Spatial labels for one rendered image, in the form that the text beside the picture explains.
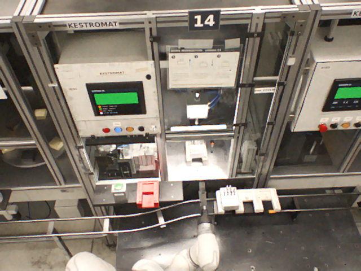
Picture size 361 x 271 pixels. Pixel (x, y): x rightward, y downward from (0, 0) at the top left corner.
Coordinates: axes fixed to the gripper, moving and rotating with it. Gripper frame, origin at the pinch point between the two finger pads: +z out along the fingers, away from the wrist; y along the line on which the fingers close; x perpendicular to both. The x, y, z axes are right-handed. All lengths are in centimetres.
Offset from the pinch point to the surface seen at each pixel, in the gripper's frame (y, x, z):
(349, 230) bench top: -44, -92, -6
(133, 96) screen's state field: 54, 31, 18
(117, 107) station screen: 47, 40, 18
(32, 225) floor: -112, 138, 43
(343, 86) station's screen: 54, -64, 18
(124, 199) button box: -18.6, 44.4, 8.1
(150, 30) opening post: 84, 21, 23
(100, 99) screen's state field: 53, 46, 18
